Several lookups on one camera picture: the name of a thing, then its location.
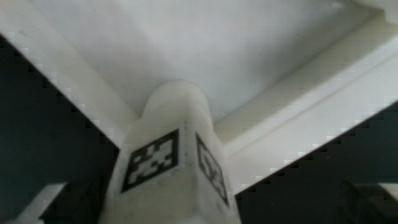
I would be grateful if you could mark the white table leg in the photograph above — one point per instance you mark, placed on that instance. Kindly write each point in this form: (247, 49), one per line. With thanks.
(169, 186)

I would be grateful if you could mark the white square tabletop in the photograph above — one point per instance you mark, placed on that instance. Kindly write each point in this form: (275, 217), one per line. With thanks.
(274, 53)

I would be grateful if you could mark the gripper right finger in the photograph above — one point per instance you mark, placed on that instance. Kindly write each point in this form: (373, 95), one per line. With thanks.
(368, 203)

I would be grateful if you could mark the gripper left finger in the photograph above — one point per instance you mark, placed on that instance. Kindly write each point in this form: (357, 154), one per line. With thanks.
(66, 204)

